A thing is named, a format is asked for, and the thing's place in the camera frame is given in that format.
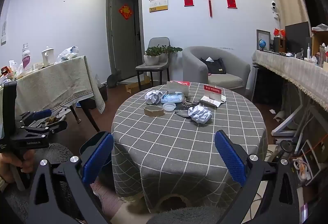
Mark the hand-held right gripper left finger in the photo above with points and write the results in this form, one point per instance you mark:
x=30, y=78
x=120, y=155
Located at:
x=98, y=160

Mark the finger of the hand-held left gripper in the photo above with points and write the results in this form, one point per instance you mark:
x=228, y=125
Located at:
x=51, y=127
x=41, y=113

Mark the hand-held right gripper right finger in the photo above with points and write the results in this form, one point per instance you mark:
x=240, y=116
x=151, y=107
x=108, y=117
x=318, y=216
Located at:
x=230, y=160

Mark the dark blue trash bin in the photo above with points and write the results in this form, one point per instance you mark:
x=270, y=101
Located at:
x=88, y=144

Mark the white paper ball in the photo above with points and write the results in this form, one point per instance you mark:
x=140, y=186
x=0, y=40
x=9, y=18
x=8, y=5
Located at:
x=153, y=97
x=200, y=114

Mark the white paper tissue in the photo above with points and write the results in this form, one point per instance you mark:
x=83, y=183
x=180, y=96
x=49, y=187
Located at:
x=208, y=101

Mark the dark printed wrapper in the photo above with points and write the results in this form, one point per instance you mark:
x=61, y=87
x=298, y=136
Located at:
x=187, y=105

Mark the brown tape roll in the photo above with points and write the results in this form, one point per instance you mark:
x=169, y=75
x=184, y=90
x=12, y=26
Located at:
x=153, y=110

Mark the clear plastic cup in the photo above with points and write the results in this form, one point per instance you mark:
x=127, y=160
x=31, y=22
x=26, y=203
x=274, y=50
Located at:
x=169, y=106

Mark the blue face mask pack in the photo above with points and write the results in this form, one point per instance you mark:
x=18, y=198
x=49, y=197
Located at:
x=173, y=97

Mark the person's left hand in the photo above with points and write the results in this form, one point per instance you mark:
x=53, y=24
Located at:
x=15, y=162

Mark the beige patterned tablecloth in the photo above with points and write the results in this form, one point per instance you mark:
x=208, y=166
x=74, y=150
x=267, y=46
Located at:
x=56, y=83

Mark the blue plastic basin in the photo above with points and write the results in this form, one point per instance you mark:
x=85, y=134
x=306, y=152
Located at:
x=80, y=104

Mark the red snack packet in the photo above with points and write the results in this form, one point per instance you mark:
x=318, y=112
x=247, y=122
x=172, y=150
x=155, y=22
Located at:
x=4, y=70

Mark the small clear plastic bag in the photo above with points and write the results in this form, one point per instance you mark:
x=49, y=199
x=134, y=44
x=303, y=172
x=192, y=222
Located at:
x=14, y=66

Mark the grey checked tablecloth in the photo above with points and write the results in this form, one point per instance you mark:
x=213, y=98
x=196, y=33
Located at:
x=179, y=142

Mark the clear plastic bottle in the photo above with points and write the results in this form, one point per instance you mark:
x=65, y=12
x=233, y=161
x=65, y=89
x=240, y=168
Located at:
x=26, y=56

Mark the white kettle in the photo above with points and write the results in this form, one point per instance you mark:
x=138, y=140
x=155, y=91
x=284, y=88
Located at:
x=47, y=56

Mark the small black bin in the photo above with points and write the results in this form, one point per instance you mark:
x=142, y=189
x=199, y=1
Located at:
x=103, y=91

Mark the large white plastic bag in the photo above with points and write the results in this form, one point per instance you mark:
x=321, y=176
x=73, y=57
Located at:
x=67, y=53

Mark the flat cardboard box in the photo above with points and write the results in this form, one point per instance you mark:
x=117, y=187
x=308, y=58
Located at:
x=134, y=86

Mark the black handbag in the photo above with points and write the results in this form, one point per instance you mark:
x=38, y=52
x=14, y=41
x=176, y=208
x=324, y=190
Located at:
x=214, y=66

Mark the grey armchair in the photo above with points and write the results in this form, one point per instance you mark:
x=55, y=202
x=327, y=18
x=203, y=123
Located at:
x=194, y=65

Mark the grey green door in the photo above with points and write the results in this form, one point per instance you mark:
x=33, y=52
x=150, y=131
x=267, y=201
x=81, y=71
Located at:
x=123, y=47

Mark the beige lace desk cloth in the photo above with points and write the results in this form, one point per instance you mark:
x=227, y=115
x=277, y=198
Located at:
x=294, y=70

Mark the potted plant white pot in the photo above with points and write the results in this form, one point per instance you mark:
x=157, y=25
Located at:
x=152, y=57
x=171, y=49

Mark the small blue globe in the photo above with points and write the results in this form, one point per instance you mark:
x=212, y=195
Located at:
x=262, y=43

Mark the dark wooden speaker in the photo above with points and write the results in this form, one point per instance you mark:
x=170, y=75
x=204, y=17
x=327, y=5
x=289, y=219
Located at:
x=278, y=44

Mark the grey dining chair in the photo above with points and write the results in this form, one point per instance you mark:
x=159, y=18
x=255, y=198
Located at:
x=158, y=43

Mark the red diamond door decoration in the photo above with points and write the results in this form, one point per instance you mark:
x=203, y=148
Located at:
x=125, y=11

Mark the small white bottle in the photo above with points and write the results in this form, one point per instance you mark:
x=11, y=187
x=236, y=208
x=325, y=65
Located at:
x=308, y=51

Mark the small red flags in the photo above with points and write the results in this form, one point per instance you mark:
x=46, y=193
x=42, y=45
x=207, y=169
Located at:
x=279, y=32

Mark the black monitor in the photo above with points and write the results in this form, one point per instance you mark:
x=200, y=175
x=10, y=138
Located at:
x=297, y=36

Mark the brown cardboard box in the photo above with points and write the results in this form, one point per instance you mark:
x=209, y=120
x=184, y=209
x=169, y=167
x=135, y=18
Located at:
x=317, y=43

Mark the white desk frame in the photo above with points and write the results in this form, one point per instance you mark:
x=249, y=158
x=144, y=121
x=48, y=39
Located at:
x=287, y=121

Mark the white wall chart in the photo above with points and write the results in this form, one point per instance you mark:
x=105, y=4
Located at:
x=3, y=33

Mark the grey picture frame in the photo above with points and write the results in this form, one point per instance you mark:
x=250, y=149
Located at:
x=260, y=34

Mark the white security camera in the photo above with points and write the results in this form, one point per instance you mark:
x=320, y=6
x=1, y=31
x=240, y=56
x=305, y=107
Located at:
x=274, y=7

